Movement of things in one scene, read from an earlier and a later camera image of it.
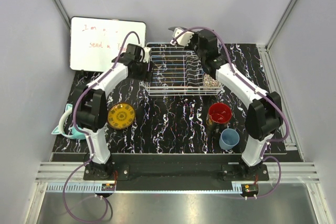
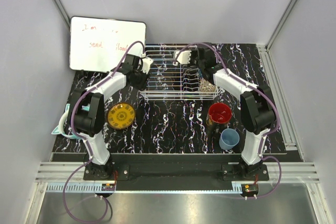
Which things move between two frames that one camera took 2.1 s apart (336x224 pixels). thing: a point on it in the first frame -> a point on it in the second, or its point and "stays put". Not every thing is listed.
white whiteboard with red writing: [95, 42] stays put
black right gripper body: [193, 45] -> [195, 60]
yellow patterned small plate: [121, 116] stays put
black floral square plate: [172, 28] -> [190, 72]
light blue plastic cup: [229, 138] stays put
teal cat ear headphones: [60, 129] stays put
